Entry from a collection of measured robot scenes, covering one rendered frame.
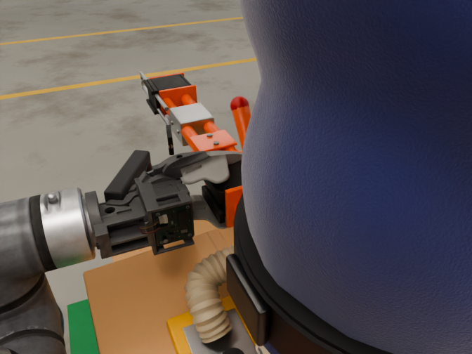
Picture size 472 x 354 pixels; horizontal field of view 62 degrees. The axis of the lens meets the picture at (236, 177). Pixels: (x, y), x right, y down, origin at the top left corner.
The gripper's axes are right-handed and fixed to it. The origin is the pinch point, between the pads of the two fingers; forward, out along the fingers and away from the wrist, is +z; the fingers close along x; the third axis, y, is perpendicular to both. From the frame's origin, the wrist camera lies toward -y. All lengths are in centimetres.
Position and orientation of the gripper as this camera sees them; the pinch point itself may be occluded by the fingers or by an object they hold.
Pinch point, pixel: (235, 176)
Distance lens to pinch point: 55.4
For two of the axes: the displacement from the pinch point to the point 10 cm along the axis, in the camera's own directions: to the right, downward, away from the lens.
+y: 3.8, 5.3, -7.6
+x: 0.1, -8.2, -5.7
